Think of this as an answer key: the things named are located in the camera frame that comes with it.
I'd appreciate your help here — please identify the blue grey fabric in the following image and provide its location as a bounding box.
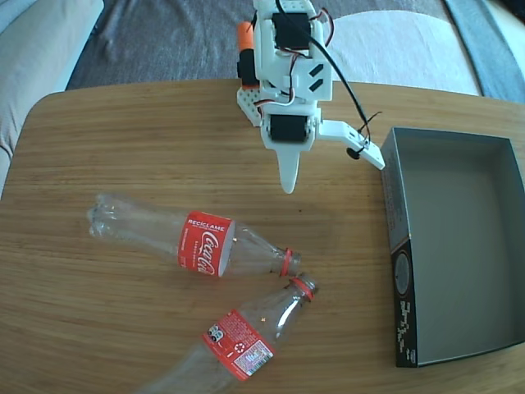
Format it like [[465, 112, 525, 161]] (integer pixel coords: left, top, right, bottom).
[[445, 0, 525, 103]]

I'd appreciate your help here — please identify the clear bottle barcode red label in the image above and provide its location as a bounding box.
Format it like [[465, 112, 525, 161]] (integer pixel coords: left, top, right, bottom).
[[130, 272, 320, 394]]

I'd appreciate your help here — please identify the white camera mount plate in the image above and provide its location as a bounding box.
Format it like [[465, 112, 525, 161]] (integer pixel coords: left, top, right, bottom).
[[318, 118, 386, 172]]

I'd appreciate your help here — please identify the grey blanket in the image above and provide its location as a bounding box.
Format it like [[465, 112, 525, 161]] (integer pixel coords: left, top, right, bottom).
[[65, 0, 452, 91]]

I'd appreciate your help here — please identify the white cloth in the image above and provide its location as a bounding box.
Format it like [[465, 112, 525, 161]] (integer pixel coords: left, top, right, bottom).
[[326, 10, 481, 98]]

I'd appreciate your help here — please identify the grey cardboard box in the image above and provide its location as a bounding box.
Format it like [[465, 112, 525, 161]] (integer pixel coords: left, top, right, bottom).
[[377, 126, 525, 369]]

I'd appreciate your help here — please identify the white sofa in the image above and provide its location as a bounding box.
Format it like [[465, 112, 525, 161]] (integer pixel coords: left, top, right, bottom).
[[0, 0, 106, 194]]

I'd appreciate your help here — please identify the clear bottle Reciclame red label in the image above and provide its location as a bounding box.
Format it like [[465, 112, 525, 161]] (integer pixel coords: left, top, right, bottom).
[[86, 192, 303, 279]]

